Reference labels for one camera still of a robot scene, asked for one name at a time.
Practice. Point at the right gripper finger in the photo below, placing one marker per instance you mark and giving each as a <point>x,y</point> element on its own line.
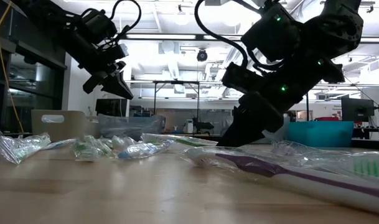
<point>237,124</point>
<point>264,119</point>

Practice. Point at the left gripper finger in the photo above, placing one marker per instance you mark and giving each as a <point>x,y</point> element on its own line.
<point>124,82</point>
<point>113,84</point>

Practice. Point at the black background robot arm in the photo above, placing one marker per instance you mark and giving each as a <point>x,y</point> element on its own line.
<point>203,125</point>

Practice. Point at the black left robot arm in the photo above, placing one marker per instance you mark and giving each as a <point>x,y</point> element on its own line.
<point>52,28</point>

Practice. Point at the black monitor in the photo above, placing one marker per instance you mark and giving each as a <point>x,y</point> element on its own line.
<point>111,109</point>
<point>357,109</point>

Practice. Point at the white bottle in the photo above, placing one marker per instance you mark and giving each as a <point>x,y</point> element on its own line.
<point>188,127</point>

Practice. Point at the red box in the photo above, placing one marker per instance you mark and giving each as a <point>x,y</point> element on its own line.
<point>327,119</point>

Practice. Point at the teal plastic bin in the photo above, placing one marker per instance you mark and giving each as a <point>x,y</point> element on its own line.
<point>320,133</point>

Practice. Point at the blue toothbrush in clear wrapper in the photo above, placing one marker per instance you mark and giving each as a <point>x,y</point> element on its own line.
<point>136,151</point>
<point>60,143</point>

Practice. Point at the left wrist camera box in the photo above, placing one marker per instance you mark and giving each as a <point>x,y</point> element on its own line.
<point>99,26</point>

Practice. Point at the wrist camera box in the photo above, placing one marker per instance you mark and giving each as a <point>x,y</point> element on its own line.
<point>99,26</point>
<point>270,34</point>

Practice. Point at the black metal frame rig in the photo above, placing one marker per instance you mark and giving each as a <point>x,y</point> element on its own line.
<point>176,82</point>

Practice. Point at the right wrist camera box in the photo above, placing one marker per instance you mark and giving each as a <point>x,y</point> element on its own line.
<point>270,34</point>

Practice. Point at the black dome ceiling camera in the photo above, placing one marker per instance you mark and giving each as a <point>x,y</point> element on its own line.
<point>202,55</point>

